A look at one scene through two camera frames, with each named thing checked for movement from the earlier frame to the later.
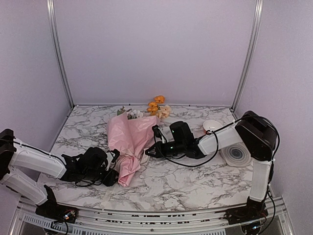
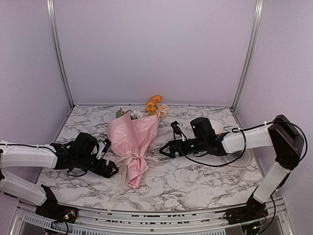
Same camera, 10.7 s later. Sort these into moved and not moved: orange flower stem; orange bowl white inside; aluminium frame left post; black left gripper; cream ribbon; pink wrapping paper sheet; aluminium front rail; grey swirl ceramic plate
Moved: black left gripper; pink wrapping paper sheet; orange flower stem; cream ribbon
Not moved: grey swirl ceramic plate; aluminium frame left post; orange bowl white inside; aluminium front rail
